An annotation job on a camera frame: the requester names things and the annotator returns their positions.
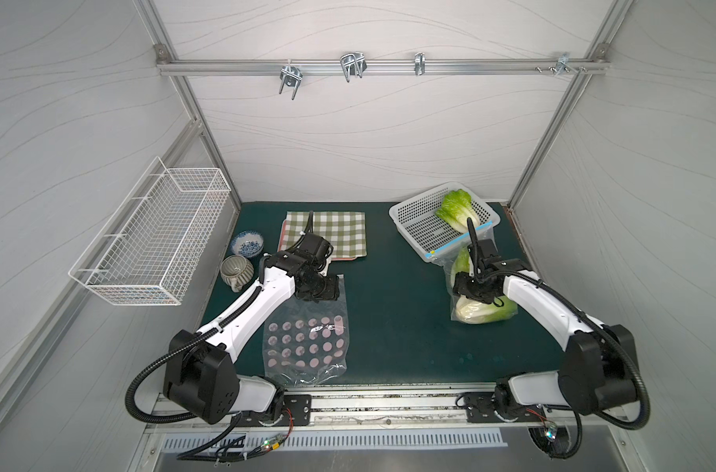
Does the clear blue-zip zipper bag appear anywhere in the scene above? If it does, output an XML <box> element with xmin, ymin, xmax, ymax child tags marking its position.
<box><xmin>436</xmin><ymin>231</ymin><xmax>519</xmax><ymax>325</ymax></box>

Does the pink-dotted zipper bag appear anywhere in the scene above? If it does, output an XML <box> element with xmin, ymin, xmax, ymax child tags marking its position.
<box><xmin>263</xmin><ymin>275</ymin><xmax>350</xmax><ymax>387</ymax></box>

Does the chinese cabbage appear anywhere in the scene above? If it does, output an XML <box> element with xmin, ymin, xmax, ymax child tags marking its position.
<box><xmin>435</xmin><ymin>189</ymin><xmax>481</xmax><ymax>234</ymax></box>
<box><xmin>452</xmin><ymin>296</ymin><xmax>519</xmax><ymax>325</ymax></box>
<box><xmin>450</xmin><ymin>247</ymin><xmax>471</xmax><ymax>285</ymax></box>

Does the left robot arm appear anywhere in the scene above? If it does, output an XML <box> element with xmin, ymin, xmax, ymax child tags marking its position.
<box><xmin>163</xmin><ymin>233</ymin><xmax>340</xmax><ymax>424</ymax></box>

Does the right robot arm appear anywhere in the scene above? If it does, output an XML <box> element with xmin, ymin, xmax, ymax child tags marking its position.
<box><xmin>448</xmin><ymin>240</ymin><xmax>649</xmax><ymax>421</ymax></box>

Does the green checkered cloth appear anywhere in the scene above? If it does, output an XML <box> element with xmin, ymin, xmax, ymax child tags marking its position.
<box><xmin>278</xmin><ymin>210</ymin><xmax>369</xmax><ymax>261</ymax></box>

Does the blue floral bowl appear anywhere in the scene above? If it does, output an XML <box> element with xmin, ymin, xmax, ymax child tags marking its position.
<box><xmin>229</xmin><ymin>230</ymin><xmax>265</xmax><ymax>259</ymax></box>

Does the grey striped mug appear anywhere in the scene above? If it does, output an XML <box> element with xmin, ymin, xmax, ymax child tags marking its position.
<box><xmin>220</xmin><ymin>255</ymin><xmax>254</xmax><ymax>293</ymax></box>

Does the white plastic basket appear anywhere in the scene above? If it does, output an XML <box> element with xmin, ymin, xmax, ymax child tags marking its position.
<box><xmin>389</xmin><ymin>182</ymin><xmax>501</xmax><ymax>265</ymax></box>

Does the white vented strip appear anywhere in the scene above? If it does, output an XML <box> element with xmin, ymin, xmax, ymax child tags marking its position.
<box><xmin>161</xmin><ymin>427</ymin><xmax>508</xmax><ymax>454</ymax></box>

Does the metal hook clamp left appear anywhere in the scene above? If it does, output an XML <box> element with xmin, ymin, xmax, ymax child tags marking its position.
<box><xmin>279</xmin><ymin>64</ymin><xmax>303</xmax><ymax>100</ymax></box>

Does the metal hook clamp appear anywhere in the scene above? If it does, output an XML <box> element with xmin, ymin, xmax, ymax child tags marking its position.
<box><xmin>279</xmin><ymin>64</ymin><xmax>303</xmax><ymax>100</ymax></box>
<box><xmin>340</xmin><ymin>52</ymin><xmax>367</xmax><ymax>83</ymax></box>

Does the metal hook clamp middle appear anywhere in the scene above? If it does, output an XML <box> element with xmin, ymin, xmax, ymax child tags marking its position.
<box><xmin>340</xmin><ymin>52</ymin><xmax>367</xmax><ymax>83</ymax></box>

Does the metal hook small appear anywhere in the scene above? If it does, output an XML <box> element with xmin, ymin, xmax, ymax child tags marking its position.
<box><xmin>414</xmin><ymin>52</ymin><xmax>426</xmax><ymax>77</ymax></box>

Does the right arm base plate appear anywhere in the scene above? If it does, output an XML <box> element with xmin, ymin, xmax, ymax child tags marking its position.
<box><xmin>454</xmin><ymin>387</ymin><xmax>546</xmax><ymax>424</ymax></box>

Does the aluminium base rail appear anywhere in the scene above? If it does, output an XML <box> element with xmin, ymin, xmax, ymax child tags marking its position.
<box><xmin>144</xmin><ymin>382</ymin><xmax>631</xmax><ymax>436</ymax></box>

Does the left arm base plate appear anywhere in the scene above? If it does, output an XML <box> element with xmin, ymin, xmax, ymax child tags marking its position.
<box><xmin>239</xmin><ymin>393</ymin><xmax>313</xmax><ymax>428</ymax></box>

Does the white wire wall basket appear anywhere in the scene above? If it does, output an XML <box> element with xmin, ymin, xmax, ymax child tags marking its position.
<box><xmin>68</xmin><ymin>157</ymin><xmax>231</xmax><ymax>307</ymax></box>

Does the right black cable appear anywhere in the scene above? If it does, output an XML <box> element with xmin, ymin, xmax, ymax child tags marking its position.
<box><xmin>465</xmin><ymin>216</ymin><xmax>652</xmax><ymax>460</ymax></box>

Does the left black corrugated cable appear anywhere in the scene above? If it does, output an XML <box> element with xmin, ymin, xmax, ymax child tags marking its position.
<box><xmin>124</xmin><ymin>211</ymin><xmax>316</xmax><ymax>425</ymax></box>

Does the metal bracket right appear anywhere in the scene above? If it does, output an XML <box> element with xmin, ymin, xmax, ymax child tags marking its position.
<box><xmin>534</xmin><ymin>53</ymin><xmax>588</xmax><ymax>77</ymax></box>

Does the aluminium top rail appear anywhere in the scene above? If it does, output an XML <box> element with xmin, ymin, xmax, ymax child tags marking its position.
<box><xmin>157</xmin><ymin>56</ymin><xmax>610</xmax><ymax>77</ymax></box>

